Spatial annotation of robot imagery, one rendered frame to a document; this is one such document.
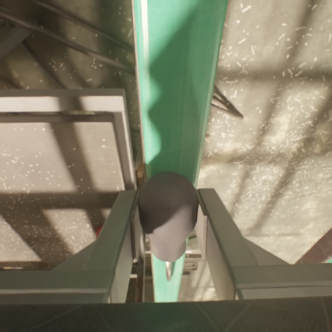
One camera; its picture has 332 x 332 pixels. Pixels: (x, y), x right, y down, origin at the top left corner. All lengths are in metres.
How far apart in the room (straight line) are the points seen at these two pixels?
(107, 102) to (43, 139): 0.16
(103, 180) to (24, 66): 0.72
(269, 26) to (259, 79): 0.21
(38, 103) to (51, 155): 0.11
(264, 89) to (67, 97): 0.90
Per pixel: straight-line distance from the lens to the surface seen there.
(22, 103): 0.54
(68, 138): 0.52
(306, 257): 0.41
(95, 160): 0.55
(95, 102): 0.49
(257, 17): 1.05
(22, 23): 0.76
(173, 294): 0.38
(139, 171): 1.36
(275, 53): 1.13
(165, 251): 0.18
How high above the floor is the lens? 0.96
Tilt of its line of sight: 44 degrees down
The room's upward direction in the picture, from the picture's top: 178 degrees clockwise
